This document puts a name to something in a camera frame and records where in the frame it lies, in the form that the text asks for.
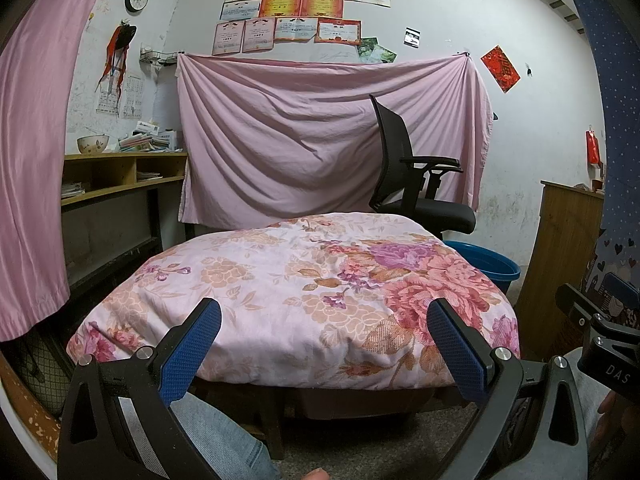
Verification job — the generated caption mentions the red paper wall decoration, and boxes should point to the red paper wall decoration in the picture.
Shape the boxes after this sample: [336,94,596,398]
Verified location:
[481,45,521,93]

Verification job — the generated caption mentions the person's left leg in jeans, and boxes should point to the person's left leg in jeans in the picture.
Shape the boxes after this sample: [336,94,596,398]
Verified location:
[117,390,283,480]

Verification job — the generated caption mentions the person's leg in jeans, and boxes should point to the person's leg in jeans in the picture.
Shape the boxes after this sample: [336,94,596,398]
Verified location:
[117,390,283,480]
[575,350,618,480]

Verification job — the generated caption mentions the black wire mesh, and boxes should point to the black wire mesh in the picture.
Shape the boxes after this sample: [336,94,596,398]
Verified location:
[7,332,71,411]

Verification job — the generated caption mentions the pile of books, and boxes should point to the pile of books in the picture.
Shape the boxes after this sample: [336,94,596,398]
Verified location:
[119,120,183,152]

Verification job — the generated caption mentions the pink hanging bed sheet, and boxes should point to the pink hanging bed sheet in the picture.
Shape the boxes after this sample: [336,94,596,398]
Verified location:
[176,51,496,228]

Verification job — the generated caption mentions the floral ceramic bowl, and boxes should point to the floral ceramic bowl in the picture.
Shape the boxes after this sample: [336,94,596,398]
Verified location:
[76,135,111,155]

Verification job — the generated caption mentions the floral blanket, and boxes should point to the floral blanket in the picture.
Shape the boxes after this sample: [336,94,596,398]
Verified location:
[66,212,521,391]

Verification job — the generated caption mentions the brown speckled board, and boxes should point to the brown speckled board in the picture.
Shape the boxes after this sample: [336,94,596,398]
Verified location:
[0,355,63,466]

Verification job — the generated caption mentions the wooden desk shelf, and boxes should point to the wooden desk shelf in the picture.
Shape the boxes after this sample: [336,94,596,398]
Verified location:
[61,151,190,286]

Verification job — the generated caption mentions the red hanging scarves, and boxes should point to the red hanging scarves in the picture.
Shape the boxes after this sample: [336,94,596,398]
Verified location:
[97,22,137,106]

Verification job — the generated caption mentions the pink curtain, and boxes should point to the pink curtain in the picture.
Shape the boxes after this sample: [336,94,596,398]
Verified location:
[0,0,121,343]

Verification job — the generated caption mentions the paper wall calendar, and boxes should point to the paper wall calendar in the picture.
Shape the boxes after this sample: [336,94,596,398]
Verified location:
[95,75,146,120]

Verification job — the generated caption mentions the wooden cabinet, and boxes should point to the wooden cabinet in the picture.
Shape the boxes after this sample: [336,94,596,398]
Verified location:
[515,180,606,358]

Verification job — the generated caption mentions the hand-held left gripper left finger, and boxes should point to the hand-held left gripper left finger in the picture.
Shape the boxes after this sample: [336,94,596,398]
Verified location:
[56,297,223,480]

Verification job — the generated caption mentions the person's right leg in jeans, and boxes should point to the person's right leg in jeans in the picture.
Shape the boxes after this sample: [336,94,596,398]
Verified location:
[575,350,618,480]

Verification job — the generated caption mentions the person's right hand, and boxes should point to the person's right hand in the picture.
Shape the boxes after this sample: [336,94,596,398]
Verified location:
[592,390,635,450]

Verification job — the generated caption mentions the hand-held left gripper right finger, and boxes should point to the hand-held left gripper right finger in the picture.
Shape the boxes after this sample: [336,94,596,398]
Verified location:
[426,298,588,480]

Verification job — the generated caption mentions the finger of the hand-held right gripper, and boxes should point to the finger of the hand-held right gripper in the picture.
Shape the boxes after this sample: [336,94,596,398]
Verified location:
[602,272,640,311]
[555,282,608,333]

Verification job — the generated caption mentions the wire wall rack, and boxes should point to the wire wall rack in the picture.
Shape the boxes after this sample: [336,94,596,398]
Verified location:
[139,45,180,67]

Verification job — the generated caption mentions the group of wall certificates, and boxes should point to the group of wall certificates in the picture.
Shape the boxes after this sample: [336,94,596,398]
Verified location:
[211,0,392,56]

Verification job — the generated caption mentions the black office chair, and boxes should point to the black office chair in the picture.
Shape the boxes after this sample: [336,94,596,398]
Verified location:
[368,94,477,241]

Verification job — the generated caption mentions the blue dotted cloth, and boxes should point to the blue dotted cloth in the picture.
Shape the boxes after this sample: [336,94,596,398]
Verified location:
[565,0,640,321]

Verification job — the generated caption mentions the blue plastic basin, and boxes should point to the blue plastic basin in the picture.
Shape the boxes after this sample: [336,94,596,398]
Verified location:
[442,240,522,293]

